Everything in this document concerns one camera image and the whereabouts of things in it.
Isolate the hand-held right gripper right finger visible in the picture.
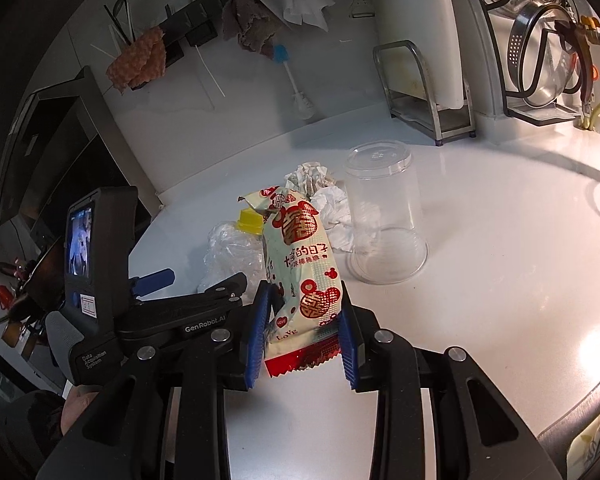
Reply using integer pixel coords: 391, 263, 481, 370
338, 304, 568, 480

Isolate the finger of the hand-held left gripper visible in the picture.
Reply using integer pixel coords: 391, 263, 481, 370
196, 272, 251, 307
129, 268, 177, 302

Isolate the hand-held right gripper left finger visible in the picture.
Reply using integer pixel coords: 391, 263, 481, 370
35, 280, 281, 480

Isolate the crushed clear plastic bottle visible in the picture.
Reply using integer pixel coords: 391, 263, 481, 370
196, 208, 269, 295

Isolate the red and white snack packet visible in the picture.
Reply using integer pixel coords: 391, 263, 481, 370
238, 186, 351, 379

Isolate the person's left hand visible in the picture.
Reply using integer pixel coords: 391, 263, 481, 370
60, 384, 101, 436

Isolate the dark kitchen appliance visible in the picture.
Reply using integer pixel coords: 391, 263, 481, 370
0, 66, 163, 241

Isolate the crumpled white tissue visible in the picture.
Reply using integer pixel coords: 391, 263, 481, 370
311, 186, 355, 254

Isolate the crumpled checked paper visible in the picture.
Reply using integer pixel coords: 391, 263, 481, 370
284, 161, 337, 198

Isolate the clear plastic cup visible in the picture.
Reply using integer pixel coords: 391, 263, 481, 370
342, 141, 429, 285

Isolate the orange dish cloth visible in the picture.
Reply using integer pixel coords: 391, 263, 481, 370
105, 26, 167, 94

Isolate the white bottle brush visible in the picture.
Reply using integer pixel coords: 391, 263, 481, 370
272, 44, 315, 121

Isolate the steel cutting board rack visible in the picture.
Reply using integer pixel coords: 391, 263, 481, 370
373, 40, 476, 147

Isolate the brown dish cloth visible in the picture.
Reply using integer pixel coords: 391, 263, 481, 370
222, 0, 283, 59

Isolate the white dish cloth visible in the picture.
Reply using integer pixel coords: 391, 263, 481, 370
281, 0, 337, 32

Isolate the white cutting board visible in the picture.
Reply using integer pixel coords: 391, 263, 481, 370
370, 0, 473, 111

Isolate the steel perforated colander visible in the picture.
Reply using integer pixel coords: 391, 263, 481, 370
506, 2, 588, 109

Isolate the black wire dish rack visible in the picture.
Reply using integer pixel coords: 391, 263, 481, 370
480, 0, 600, 127

